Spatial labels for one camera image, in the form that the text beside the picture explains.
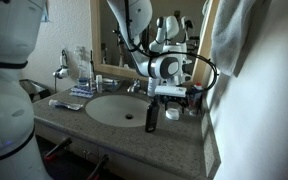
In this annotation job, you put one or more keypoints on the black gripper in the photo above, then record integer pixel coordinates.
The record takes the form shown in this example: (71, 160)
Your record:
(172, 99)

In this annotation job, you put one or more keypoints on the white round jar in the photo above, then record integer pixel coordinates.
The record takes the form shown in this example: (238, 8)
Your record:
(172, 114)

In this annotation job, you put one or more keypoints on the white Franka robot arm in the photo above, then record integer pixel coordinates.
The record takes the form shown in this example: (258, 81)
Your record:
(7, 110)

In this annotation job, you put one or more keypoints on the white sink basin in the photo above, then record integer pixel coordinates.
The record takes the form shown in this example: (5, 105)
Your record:
(115, 110)

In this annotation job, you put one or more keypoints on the small toiletry basket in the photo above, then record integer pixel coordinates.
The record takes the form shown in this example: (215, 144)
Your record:
(111, 84)

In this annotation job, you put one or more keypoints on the clear drinking glass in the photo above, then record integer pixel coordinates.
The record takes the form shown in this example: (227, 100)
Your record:
(194, 105)

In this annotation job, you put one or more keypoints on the black spray bottle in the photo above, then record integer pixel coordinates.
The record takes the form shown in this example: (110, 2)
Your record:
(152, 116)

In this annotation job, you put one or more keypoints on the chrome faucet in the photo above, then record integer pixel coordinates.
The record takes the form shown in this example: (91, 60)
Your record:
(134, 87)

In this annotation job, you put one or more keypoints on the vanity cabinet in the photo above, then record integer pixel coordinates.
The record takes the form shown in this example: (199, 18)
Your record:
(117, 156)

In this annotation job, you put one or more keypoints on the white upright tube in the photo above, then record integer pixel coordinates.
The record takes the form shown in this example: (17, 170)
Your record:
(99, 84)

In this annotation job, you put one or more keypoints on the electric toothbrush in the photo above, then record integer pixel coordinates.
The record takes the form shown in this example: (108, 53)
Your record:
(92, 71)

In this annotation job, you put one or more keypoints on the grey hanging towel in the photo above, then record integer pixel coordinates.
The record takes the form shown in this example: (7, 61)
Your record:
(232, 36)

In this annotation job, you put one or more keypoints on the blue packet stack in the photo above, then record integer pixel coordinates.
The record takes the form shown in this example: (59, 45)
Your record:
(82, 92)

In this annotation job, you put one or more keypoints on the black red clamp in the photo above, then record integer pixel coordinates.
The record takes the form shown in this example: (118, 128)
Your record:
(99, 166)
(57, 148)

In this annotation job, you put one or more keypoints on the clear plastic cup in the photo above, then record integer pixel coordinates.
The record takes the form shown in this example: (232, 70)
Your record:
(82, 65)

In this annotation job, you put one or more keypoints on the white toothpaste tube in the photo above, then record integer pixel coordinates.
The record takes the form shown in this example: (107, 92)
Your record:
(65, 105)

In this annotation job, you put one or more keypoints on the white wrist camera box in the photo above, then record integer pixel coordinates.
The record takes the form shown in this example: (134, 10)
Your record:
(170, 91)

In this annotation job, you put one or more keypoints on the wall mounted hair dryer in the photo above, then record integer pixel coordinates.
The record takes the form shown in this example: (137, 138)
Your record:
(62, 70)

